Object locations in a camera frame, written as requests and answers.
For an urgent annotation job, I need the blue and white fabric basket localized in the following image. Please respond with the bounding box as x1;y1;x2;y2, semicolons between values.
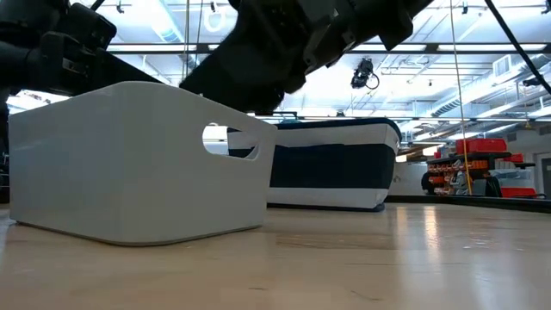
226;116;404;214

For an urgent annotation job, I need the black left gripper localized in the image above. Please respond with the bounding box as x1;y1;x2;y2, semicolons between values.
25;30;165;96

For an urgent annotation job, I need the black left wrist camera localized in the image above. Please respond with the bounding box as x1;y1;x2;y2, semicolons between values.
64;2;118;52

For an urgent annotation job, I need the grey door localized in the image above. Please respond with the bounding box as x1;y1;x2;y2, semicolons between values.
539;151;551;198

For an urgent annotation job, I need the thick black frame beam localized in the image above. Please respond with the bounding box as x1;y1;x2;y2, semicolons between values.
105;41;551;56

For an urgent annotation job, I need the black cable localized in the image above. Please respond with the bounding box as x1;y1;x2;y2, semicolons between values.
484;0;551;96

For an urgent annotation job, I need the black ceiling device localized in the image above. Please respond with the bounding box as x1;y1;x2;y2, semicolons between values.
522;73;546;88

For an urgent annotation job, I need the black shelf rack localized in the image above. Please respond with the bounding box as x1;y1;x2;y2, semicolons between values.
420;150;538;198

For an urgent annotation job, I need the thin black frame beam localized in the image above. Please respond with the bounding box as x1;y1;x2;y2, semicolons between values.
247;109;551;124

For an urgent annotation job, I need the white plastic bin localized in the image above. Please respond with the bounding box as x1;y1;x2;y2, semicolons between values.
7;80;279;247

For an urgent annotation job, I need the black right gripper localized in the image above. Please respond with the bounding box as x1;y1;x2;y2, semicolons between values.
178;0;361;115

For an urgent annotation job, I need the yellow cable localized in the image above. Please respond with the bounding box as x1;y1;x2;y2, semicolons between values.
449;0;474;195

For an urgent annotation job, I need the clear storage bin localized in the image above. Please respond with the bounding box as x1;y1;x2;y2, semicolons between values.
489;167;536;189

